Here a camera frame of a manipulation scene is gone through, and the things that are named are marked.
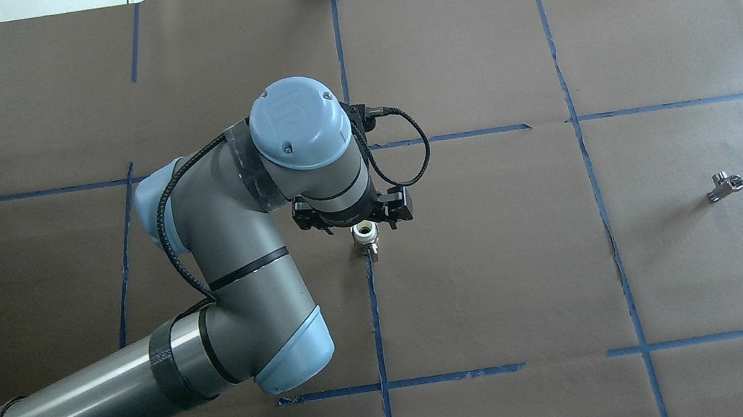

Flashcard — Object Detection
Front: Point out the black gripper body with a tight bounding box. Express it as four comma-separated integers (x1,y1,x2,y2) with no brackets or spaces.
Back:
291,186,414,234

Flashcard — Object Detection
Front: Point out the chrome angle valve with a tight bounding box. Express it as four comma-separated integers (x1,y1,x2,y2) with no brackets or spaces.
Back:
706,171,743,203

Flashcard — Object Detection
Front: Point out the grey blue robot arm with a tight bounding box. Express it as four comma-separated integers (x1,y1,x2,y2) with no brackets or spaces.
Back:
0,76,413,417

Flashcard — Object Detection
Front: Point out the brown paper table cover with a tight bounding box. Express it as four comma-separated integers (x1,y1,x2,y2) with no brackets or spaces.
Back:
0,0,743,417

